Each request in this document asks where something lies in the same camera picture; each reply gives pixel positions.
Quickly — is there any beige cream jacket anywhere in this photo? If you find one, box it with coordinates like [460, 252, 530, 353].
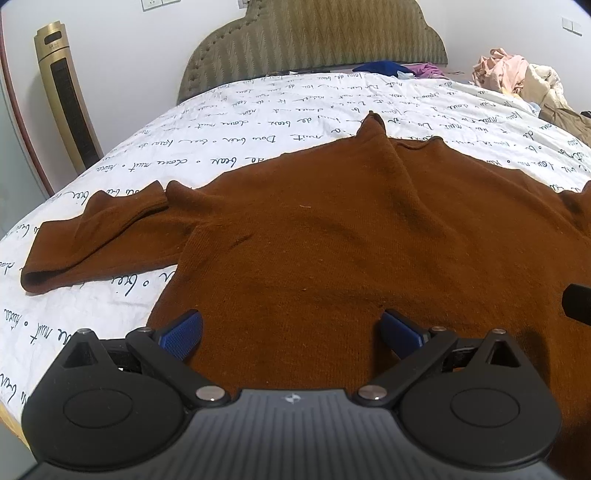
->
[520, 63, 571, 111]

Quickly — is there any purple garment by headboard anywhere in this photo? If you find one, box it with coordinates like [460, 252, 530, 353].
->
[407, 63, 446, 79]

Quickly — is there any brown knit sweater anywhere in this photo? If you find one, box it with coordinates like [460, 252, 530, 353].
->
[19, 111, 591, 392]

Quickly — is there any white wall switch plate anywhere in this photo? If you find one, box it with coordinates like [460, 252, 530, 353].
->
[140, 0, 180, 12]

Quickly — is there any pink clothes pile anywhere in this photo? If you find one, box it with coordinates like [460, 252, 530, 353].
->
[473, 48, 529, 95]

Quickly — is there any white bedspread with script print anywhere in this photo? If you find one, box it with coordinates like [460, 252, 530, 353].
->
[1, 73, 590, 429]

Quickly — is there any olive khaki puffer coat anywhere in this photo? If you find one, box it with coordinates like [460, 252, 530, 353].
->
[540, 104, 591, 147]

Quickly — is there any olive quilted headboard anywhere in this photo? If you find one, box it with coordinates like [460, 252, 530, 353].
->
[177, 0, 448, 102]

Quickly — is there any blue garment by headboard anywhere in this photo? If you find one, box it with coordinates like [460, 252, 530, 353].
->
[353, 60, 414, 77]

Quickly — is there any gold tower fan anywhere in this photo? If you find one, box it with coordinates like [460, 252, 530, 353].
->
[34, 21, 103, 174]

